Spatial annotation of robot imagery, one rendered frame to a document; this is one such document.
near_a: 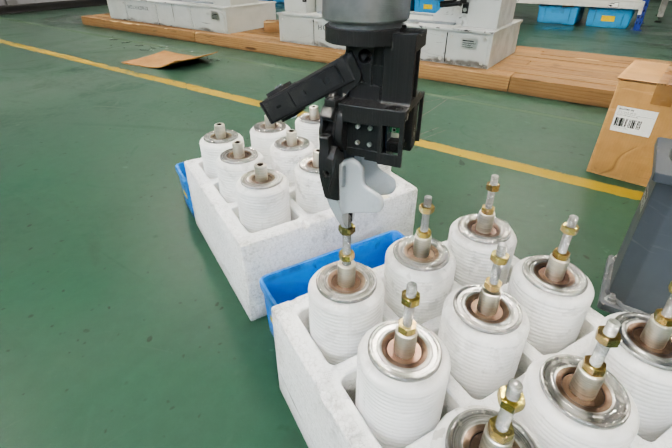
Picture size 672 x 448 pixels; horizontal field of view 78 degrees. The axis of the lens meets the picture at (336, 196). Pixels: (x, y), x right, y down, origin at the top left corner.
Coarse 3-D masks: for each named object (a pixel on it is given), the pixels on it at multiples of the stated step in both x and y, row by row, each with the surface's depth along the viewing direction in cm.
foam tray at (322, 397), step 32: (288, 320) 56; (384, 320) 56; (288, 352) 55; (320, 352) 51; (576, 352) 51; (288, 384) 60; (320, 384) 47; (352, 384) 50; (448, 384) 47; (320, 416) 49; (352, 416) 44
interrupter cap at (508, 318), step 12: (468, 288) 50; (480, 288) 50; (456, 300) 49; (468, 300) 49; (504, 300) 49; (456, 312) 47; (468, 312) 47; (504, 312) 47; (516, 312) 47; (468, 324) 46; (480, 324) 46; (492, 324) 46; (504, 324) 46; (516, 324) 45
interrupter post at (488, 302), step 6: (480, 294) 47; (486, 294) 46; (492, 294) 46; (498, 294) 46; (480, 300) 47; (486, 300) 46; (492, 300) 46; (498, 300) 46; (480, 306) 47; (486, 306) 46; (492, 306) 46; (480, 312) 47; (486, 312) 47; (492, 312) 47
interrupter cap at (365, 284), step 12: (336, 264) 54; (360, 264) 54; (324, 276) 52; (336, 276) 53; (360, 276) 52; (372, 276) 52; (324, 288) 50; (336, 288) 51; (348, 288) 51; (360, 288) 51; (372, 288) 50; (336, 300) 49; (348, 300) 49; (360, 300) 49
